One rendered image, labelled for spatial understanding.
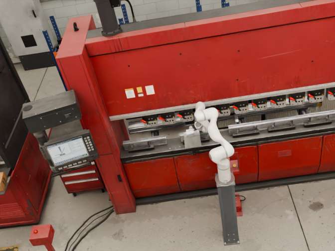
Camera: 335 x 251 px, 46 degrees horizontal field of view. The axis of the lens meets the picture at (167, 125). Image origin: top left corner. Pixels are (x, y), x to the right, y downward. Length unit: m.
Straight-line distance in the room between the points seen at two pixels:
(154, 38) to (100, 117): 0.99
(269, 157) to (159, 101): 1.48
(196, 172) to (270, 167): 0.89
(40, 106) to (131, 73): 0.93
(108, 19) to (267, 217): 2.85
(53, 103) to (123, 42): 0.86
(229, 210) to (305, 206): 1.17
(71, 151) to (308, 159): 2.72
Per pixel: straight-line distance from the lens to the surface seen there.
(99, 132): 4.23
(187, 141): 4.40
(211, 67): 4.02
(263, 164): 4.86
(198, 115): 3.72
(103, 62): 3.97
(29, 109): 3.87
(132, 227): 5.03
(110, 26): 3.86
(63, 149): 4.01
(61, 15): 8.56
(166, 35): 3.79
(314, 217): 4.97
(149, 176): 4.80
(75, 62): 3.77
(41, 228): 4.37
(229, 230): 4.50
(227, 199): 4.08
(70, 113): 3.78
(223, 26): 3.81
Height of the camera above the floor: 3.95
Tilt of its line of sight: 39 degrees down
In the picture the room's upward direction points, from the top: 12 degrees counter-clockwise
